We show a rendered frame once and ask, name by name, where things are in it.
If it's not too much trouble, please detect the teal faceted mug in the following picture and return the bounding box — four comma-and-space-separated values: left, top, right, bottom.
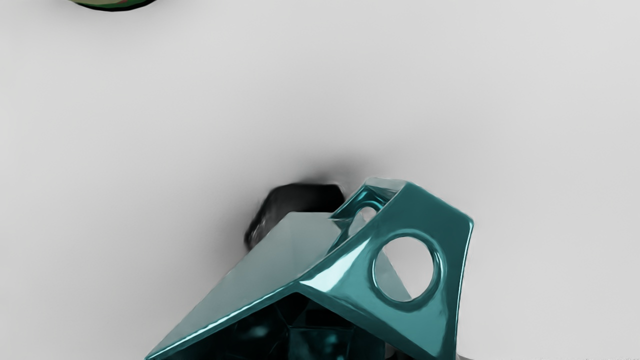
145, 177, 475, 360

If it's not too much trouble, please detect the green round object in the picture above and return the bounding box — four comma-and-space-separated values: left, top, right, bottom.
65, 0, 160, 13

